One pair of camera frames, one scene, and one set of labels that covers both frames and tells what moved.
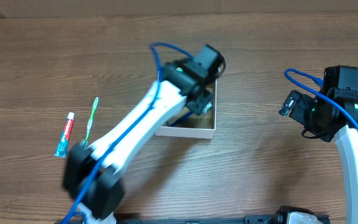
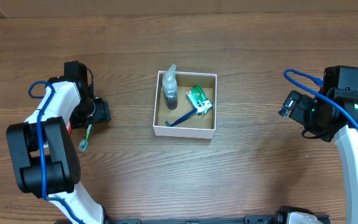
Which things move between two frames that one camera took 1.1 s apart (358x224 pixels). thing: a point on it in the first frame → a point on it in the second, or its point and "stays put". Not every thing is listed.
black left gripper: x=199 y=102 → x=101 y=110
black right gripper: x=299 y=109 stays put
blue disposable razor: x=182 y=119 stays put
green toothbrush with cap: x=84 y=142 stays put
